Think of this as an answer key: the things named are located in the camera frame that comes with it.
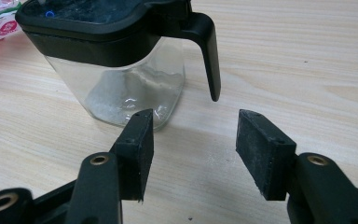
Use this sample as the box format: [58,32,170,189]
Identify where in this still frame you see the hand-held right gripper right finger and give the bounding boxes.
[235,108,297,202]

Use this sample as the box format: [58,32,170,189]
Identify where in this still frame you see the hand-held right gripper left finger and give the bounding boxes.
[109,108,155,203]

